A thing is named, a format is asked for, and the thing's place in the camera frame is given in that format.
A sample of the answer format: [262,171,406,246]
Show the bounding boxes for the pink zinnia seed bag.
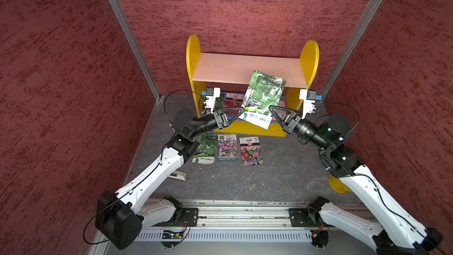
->
[239,136,264,166]

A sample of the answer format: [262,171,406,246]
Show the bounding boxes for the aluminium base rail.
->
[100,199,388,230]

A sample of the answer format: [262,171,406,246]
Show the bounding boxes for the yellow wooden shelf unit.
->
[186,34,320,115]

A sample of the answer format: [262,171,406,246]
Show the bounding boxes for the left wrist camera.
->
[202,87,221,113]

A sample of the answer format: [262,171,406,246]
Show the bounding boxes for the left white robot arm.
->
[94,107,245,250]

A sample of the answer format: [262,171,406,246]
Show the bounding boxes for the large green gourd seed bag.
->
[192,135,218,165]

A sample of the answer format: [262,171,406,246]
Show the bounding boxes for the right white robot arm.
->
[270,106,443,255]

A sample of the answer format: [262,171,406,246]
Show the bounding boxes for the right corner aluminium post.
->
[320,0,383,97]

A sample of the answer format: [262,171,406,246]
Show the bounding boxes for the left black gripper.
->
[189,106,244,138]

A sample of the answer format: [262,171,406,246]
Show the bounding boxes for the silver stapler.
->
[168,170,187,181]

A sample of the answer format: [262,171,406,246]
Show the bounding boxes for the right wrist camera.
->
[299,89,323,119]

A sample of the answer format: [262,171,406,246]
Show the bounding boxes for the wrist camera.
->
[202,87,221,113]
[299,89,323,119]

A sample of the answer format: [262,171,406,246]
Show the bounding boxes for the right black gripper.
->
[269,104,331,149]

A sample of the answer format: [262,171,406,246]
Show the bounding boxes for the red dahlia seed bag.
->
[224,93,245,108]

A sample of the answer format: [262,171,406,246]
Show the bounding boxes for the corner aluminium post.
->
[108,0,161,101]
[320,0,383,97]

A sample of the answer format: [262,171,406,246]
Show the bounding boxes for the purple flower seed bag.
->
[217,134,238,161]

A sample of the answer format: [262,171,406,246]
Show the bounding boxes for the green gourd bag lower shelf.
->
[201,92,225,115]

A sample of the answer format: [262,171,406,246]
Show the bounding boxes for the yellow pencil cup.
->
[329,175,352,194]

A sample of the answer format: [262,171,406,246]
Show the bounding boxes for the left corner aluminium post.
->
[108,0,161,101]

